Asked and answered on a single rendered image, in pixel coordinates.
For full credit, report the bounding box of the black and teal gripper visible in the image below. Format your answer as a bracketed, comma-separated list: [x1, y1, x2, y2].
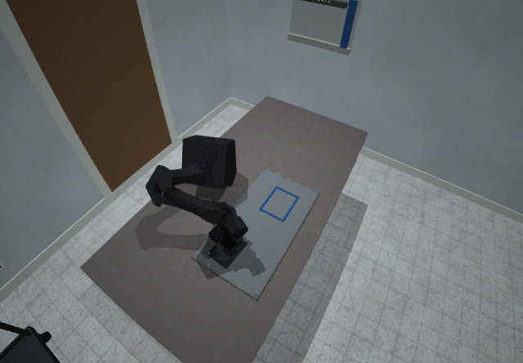
[226, 232, 242, 242]

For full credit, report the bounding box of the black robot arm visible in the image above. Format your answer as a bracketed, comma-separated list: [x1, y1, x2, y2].
[145, 144, 248, 242]

